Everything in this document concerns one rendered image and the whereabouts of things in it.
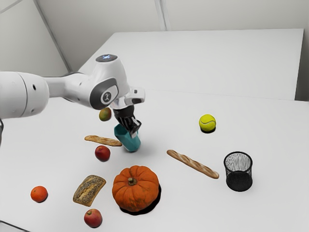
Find yellow tennis ball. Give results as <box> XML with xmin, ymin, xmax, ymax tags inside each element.
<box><xmin>198</xmin><ymin>114</ymin><xmax>217</xmax><ymax>132</ymax></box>

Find orange fruit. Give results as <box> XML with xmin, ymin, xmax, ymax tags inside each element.
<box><xmin>30</xmin><ymin>185</ymin><xmax>48</xmax><ymax>203</ymax></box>

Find dark red apple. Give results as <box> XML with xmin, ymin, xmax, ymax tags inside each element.
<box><xmin>94</xmin><ymin>145</ymin><xmax>111</xmax><ymax>162</ymax></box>

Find teal faceted mug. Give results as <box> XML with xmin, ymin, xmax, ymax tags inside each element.
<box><xmin>113</xmin><ymin>124</ymin><xmax>141</xmax><ymax>153</ymax></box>

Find seeded bread loaf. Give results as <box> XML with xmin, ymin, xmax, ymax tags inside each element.
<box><xmin>72</xmin><ymin>174</ymin><xmax>107</xmax><ymax>207</ymax></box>

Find green red mango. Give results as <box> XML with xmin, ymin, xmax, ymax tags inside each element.
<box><xmin>98</xmin><ymin>107</ymin><xmax>112</xmax><ymax>122</ymax></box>

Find red yellow apple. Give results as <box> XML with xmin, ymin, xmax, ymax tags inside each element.
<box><xmin>84</xmin><ymin>208</ymin><xmax>103</xmax><ymax>228</ymax></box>

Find black mesh pen holder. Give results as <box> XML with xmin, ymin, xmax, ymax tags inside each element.
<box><xmin>223</xmin><ymin>151</ymin><xmax>253</xmax><ymax>192</ymax></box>

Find long baguette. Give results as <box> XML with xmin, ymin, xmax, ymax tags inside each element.
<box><xmin>166</xmin><ymin>149</ymin><xmax>220</xmax><ymax>180</ymax></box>

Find short flat baguette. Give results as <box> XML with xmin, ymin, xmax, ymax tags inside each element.
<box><xmin>84</xmin><ymin>135</ymin><xmax>123</xmax><ymax>147</ymax></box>

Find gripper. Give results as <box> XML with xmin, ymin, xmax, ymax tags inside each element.
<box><xmin>112</xmin><ymin>104</ymin><xmax>142</xmax><ymax>139</ymax></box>

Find orange pumpkin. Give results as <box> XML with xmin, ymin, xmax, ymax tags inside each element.
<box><xmin>112</xmin><ymin>165</ymin><xmax>160</xmax><ymax>213</ymax></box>

